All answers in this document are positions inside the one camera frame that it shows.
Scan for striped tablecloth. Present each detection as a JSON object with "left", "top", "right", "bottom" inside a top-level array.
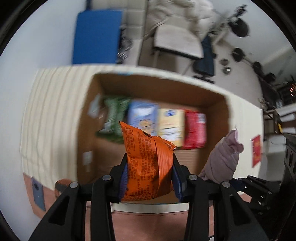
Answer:
[{"left": 19, "top": 64, "right": 265, "bottom": 215}]

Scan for red tissue pack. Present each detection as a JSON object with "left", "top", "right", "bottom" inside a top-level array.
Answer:
[{"left": 183, "top": 110, "right": 207, "bottom": 149}]

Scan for white puffer jacket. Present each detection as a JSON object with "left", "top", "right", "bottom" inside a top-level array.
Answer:
[{"left": 144, "top": 1, "right": 216, "bottom": 40}]

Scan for pink socks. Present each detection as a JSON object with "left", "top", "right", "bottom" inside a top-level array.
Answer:
[{"left": 199, "top": 129, "right": 244, "bottom": 184}]

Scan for blue tissue pack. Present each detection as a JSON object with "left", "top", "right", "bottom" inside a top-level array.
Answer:
[{"left": 127, "top": 100, "right": 159, "bottom": 136}]

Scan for black weight bench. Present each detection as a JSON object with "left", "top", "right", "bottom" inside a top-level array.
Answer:
[{"left": 193, "top": 35, "right": 216, "bottom": 84}]

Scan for red packet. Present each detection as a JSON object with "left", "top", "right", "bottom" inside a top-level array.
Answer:
[{"left": 251, "top": 135, "right": 261, "bottom": 168}]

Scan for orange snack bag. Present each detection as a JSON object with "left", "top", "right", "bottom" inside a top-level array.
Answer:
[{"left": 120, "top": 121, "right": 176, "bottom": 201}]

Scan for open cardboard box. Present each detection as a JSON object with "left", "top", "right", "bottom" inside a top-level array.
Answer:
[{"left": 76, "top": 72, "right": 230, "bottom": 204}]

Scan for black barbell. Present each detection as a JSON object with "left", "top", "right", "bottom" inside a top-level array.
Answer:
[{"left": 231, "top": 47, "right": 264, "bottom": 76}]

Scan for yellow tissue pack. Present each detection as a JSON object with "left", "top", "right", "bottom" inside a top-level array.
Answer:
[{"left": 158, "top": 108, "right": 185, "bottom": 148}]

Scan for blue foam mat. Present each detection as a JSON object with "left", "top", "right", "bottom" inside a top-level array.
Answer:
[{"left": 72, "top": 9, "right": 122, "bottom": 64}]

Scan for white cushioned chair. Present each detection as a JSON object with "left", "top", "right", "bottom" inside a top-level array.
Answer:
[{"left": 139, "top": 23, "right": 204, "bottom": 68}]

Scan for green snack bag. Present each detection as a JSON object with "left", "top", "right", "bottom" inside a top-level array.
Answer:
[{"left": 96, "top": 96, "right": 131, "bottom": 144}]

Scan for chrome dumbbell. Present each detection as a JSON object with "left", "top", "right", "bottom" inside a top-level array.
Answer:
[{"left": 220, "top": 58, "right": 231, "bottom": 75}]

